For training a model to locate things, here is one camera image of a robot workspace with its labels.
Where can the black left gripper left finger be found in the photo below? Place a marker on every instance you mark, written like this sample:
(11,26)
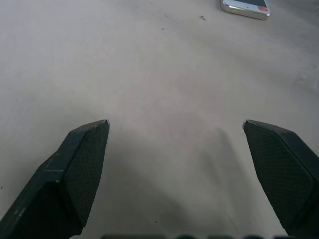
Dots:
(62,184)

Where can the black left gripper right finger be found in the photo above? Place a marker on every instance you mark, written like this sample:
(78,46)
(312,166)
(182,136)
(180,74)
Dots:
(284,174)

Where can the white smartphone with red sticker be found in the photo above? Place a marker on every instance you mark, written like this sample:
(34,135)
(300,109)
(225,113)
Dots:
(245,7)

